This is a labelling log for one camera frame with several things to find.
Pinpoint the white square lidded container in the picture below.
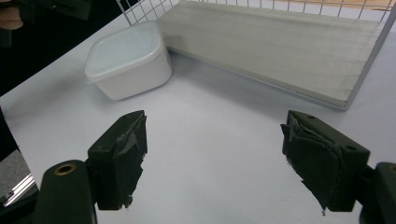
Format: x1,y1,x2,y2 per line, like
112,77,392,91
84,21,173,102

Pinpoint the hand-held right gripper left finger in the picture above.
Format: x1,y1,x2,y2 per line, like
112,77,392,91
86,109,149,212

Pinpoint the white shelf board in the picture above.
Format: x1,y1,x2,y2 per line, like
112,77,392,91
156,0,388,110

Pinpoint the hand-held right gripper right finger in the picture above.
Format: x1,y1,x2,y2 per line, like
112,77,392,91
280,109,372,217

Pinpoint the aluminium rail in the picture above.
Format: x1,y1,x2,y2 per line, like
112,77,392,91
0,173,37,207

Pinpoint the white wire rack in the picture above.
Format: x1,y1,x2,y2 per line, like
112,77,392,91
116,0,396,112

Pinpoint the wooden table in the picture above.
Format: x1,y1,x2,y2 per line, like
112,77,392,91
276,0,396,11

